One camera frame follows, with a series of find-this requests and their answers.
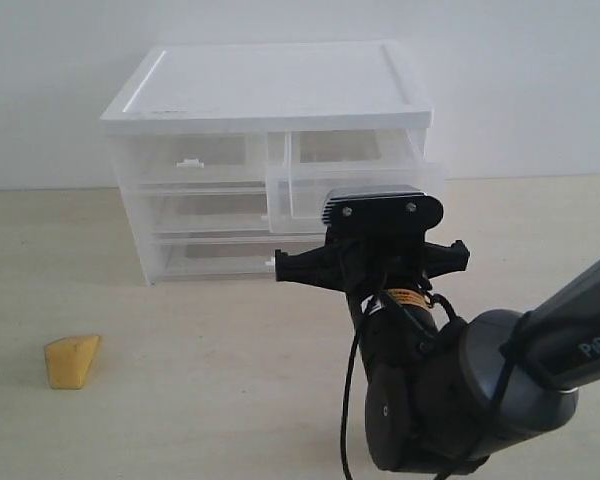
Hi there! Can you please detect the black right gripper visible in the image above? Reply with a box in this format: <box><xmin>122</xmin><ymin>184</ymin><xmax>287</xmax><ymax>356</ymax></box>
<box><xmin>273</xmin><ymin>237</ymin><xmax>470</xmax><ymax>297</ymax></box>

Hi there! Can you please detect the yellow cheese wedge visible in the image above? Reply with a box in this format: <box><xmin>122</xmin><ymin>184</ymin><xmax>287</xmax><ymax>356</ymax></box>
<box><xmin>44</xmin><ymin>334</ymin><xmax>101</xmax><ymax>390</ymax></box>

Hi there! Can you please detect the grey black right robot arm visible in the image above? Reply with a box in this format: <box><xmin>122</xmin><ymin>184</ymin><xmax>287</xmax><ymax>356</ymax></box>
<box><xmin>274</xmin><ymin>234</ymin><xmax>600</xmax><ymax>479</ymax></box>

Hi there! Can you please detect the clear bottom wide drawer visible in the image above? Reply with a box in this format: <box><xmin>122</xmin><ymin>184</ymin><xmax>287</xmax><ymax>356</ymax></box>
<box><xmin>147</xmin><ymin>235</ymin><xmax>323</xmax><ymax>282</ymax></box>

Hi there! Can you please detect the clear wide drawer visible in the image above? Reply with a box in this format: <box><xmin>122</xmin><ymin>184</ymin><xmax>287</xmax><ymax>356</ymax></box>
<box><xmin>138</xmin><ymin>186</ymin><xmax>269</xmax><ymax>235</ymax></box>
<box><xmin>147</xmin><ymin>235</ymin><xmax>323</xmax><ymax>282</ymax></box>

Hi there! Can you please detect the white plastic drawer cabinet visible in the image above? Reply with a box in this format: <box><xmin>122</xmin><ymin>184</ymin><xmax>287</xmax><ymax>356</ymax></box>
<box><xmin>100</xmin><ymin>40</ymin><xmax>433</xmax><ymax>285</ymax></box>

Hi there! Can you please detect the clear middle wide drawer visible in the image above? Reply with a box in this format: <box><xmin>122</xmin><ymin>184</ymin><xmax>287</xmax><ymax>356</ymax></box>
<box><xmin>138</xmin><ymin>186</ymin><xmax>269</xmax><ymax>235</ymax></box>

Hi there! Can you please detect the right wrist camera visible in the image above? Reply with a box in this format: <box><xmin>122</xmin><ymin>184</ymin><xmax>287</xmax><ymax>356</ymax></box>
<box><xmin>321</xmin><ymin>185</ymin><xmax>444</xmax><ymax>238</ymax></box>

